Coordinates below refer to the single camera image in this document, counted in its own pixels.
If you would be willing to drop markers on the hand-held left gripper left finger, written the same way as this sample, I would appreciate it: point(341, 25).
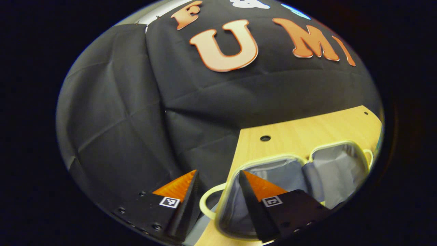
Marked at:
point(187, 212)

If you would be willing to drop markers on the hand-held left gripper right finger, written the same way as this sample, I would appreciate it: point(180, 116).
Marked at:
point(252, 212)

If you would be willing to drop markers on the black backdrop cloth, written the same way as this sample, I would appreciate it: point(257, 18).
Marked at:
point(136, 102)

